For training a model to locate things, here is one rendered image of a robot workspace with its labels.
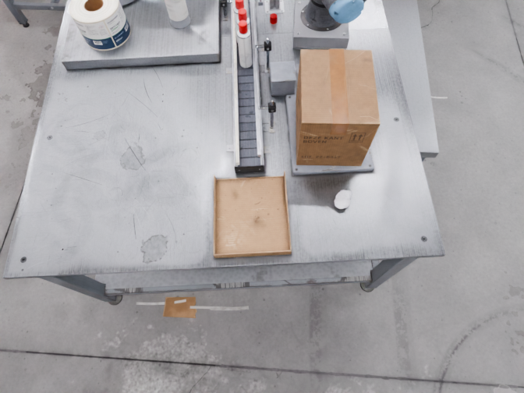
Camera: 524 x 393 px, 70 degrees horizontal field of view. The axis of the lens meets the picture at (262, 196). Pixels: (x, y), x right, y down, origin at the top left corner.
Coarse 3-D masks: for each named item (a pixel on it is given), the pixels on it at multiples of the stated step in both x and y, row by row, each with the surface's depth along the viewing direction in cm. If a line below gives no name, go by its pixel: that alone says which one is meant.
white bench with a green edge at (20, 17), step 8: (8, 0) 268; (56, 0) 274; (8, 8) 274; (16, 8) 274; (24, 8) 274; (32, 8) 274; (40, 8) 273; (48, 8) 273; (56, 8) 272; (64, 8) 272; (16, 16) 280; (24, 16) 285; (24, 24) 289
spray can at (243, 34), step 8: (240, 24) 137; (240, 32) 139; (248, 32) 140; (240, 40) 141; (248, 40) 142; (240, 48) 146; (248, 48) 146; (240, 56) 150; (248, 56) 149; (240, 64) 154; (248, 64) 153
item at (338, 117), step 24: (312, 72) 123; (336, 72) 122; (360, 72) 122; (312, 96) 119; (336, 96) 118; (360, 96) 118; (312, 120) 115; (336, 120) 115; (360, 120) 115; (312, 144) 126; (336, 144) 125; (360, 144) 125
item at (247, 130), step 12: (252, 48) 159; (252, 60) 156; (240, 72) 154; (252, 72) 154; (240, 84) 152; (252, 84) 151; (240, 96) 149; (252, 96) 149; (240, 108) 147; (252, 108) 147; (240, 120) 144; (252, 120) 144; (240, 132) 142; (252, 132) 142; (240, 144) 140; (252, 144) 140; (240, 156) 138; (252, 156) 138
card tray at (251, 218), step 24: (216, 192) 137; (240, 192) 137; (264, 192) 137; (216, 216) 134; (240, 216) 133; (264, 216) 133; (288, 216) 129; (216, 240) 130; (240, 240) 130; (264, 240) 130; (288, 240) 129
